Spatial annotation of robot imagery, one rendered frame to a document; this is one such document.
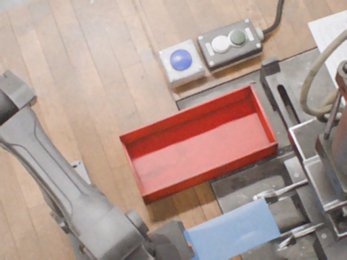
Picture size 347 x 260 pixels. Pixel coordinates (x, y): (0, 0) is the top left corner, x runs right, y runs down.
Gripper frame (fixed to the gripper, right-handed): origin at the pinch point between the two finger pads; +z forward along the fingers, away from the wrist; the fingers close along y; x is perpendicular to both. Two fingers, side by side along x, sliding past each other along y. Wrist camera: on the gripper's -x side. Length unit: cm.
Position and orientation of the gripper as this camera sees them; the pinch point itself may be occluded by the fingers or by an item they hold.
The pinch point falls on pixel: (188, 249)
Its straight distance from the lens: 143.3
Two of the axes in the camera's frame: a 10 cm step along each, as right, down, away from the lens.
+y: 7.6, -5.1, -4.0
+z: 5.1, 0.9, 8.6
